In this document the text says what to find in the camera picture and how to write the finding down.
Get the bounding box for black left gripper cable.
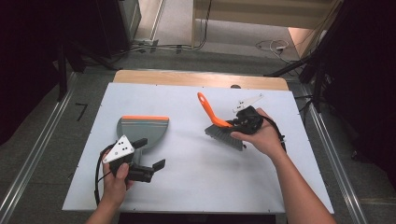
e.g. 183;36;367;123
93;143;117;206

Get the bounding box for white table mat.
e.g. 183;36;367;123
61;82;334;215

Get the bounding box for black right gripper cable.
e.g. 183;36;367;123
261;115;287;147

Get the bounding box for grey metal cabinet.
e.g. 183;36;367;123
118;0;143;43

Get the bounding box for person's right hand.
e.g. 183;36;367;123
230;107;288;161

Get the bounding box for white floor cable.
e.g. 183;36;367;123
255;38;292;57

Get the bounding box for black curtain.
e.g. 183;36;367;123
0;0;129;147
306;0;396;181

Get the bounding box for black stand leg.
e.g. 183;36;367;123
312;62;326;113
264;55;316;78
57;46;68;102

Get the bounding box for orange-handled grey hand brush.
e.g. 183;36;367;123
196;91;247;152

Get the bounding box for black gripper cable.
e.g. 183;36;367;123
93;143;117;206
261;115;287;147

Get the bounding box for grey power strip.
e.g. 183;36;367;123
134;37;160;49

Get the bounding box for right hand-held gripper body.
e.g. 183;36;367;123
232;93;265;134

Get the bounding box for person's left hand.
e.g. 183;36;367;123
101;148;134;208

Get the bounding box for aluminium floor rail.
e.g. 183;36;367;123
0;71;78;224
300;83;370;224

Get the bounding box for black hanging cable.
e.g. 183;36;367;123
194;0;214;50

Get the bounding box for beige wooden shelf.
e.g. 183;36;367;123
191;0;344;60

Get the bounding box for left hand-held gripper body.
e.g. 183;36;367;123
102;134;155;184

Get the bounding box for grey dustpan with orange edge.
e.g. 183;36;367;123
116;115;170;167

